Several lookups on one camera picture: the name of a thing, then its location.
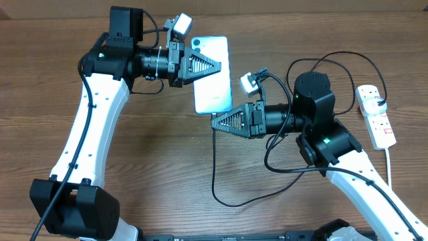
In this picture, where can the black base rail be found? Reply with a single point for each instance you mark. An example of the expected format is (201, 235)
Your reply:
(335, 230)

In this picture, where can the white power strip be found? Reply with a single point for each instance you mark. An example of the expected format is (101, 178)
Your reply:
(378, 126)

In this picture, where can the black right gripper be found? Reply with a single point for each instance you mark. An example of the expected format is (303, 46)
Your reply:
(246, 126)

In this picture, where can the blue smartphone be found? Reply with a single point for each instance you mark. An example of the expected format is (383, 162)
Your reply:
(213, 94)

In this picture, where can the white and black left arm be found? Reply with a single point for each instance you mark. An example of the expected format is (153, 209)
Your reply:
(72, 201)

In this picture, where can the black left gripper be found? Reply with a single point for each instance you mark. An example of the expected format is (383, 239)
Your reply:
(189, 59)

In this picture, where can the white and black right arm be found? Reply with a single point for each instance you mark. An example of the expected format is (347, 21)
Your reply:
(328, 147)

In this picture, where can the white charger plug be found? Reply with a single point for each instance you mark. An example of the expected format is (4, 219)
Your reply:
(373, 106)

